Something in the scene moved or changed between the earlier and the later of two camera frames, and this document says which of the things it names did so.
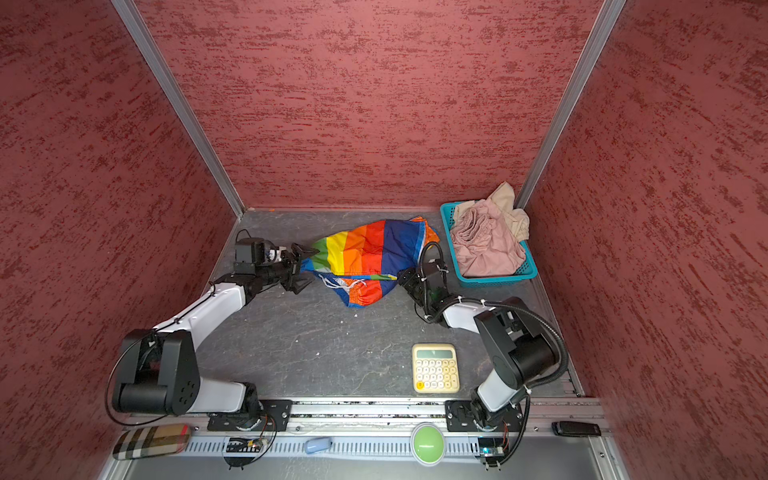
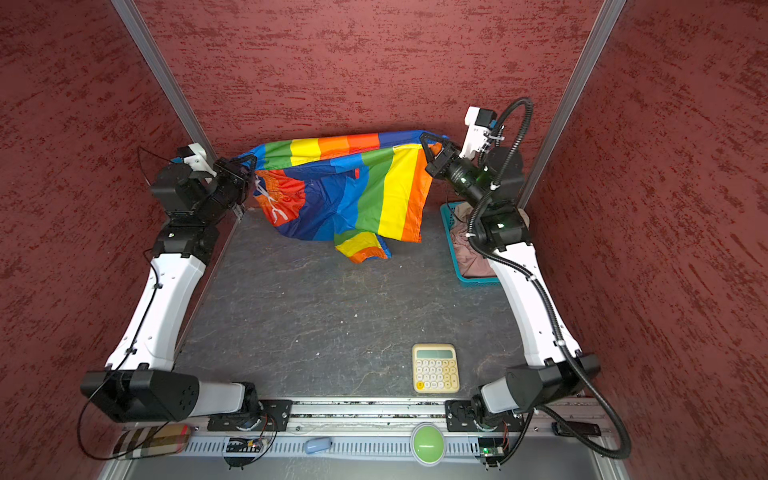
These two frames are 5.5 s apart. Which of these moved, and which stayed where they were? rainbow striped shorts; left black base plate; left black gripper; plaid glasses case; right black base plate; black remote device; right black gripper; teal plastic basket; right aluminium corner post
Moved: right black gripper; left black gripper; rainbow striped shorts
Stayed: teal plastic basket; left black base plate; right aluminium corner post; plaid glasses case; black remote device; right black base plate
